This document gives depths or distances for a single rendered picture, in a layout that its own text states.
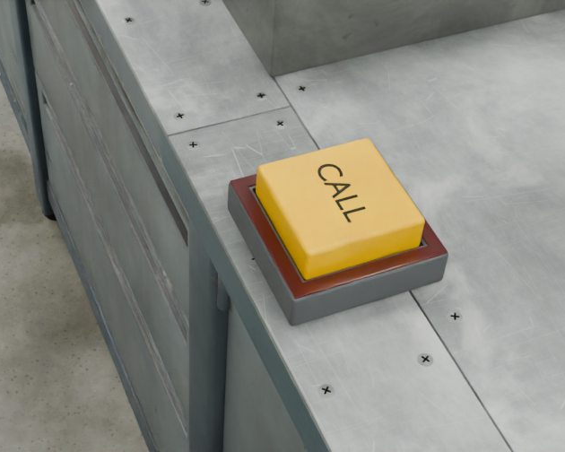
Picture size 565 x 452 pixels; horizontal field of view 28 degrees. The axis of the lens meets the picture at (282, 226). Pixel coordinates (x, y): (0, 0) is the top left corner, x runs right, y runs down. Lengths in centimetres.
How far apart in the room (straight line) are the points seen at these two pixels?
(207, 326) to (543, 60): 33
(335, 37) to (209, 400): 38
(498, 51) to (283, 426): 29
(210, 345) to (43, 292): 73
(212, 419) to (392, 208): 46
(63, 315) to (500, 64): 98
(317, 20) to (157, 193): 36
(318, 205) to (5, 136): 130
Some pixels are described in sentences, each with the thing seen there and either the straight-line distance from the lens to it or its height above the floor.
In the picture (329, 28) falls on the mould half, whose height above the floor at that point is 83.
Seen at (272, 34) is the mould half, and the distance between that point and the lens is 62.
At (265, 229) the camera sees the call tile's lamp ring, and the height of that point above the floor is 82.
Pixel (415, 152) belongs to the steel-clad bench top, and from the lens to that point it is 60.
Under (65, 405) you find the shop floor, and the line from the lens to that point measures 146.
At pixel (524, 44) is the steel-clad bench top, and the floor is 80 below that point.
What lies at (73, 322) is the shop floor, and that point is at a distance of 153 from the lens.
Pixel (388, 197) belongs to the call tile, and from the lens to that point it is 52.
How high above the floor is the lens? 121
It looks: 47 degrees down
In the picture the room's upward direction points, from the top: 5 degrees clockwise
